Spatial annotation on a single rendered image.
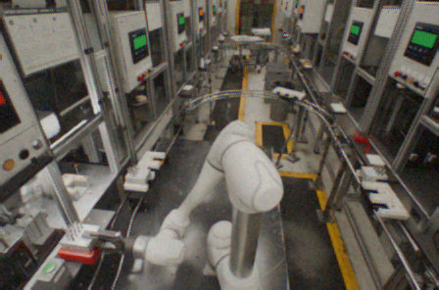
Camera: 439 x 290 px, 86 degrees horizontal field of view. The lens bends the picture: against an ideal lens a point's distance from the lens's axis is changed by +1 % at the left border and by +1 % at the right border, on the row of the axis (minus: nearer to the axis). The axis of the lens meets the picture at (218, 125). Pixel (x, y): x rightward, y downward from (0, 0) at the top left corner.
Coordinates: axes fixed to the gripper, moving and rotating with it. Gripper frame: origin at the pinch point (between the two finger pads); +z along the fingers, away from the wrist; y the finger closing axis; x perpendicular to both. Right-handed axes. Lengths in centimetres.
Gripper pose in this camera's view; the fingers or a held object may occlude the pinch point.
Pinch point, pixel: (91, 238)
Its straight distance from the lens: 126.2
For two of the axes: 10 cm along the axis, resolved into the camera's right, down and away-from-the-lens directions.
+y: 0.5, -8.6, -5.0
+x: -1.3, 4.9, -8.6
